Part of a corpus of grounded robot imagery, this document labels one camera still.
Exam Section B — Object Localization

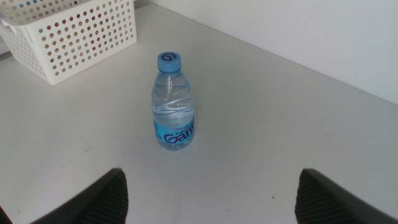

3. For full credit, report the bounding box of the white perforated plastic basket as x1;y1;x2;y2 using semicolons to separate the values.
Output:
0;0;137;86

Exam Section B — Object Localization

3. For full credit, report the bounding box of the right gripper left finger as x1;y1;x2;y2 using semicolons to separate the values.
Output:
29;168;129;224

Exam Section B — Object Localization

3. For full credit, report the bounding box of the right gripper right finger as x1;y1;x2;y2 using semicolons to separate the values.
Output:
294;169;398;224

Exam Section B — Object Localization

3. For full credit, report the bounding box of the clear water bottle blue cap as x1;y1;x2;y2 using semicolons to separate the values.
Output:
151;51;195;152

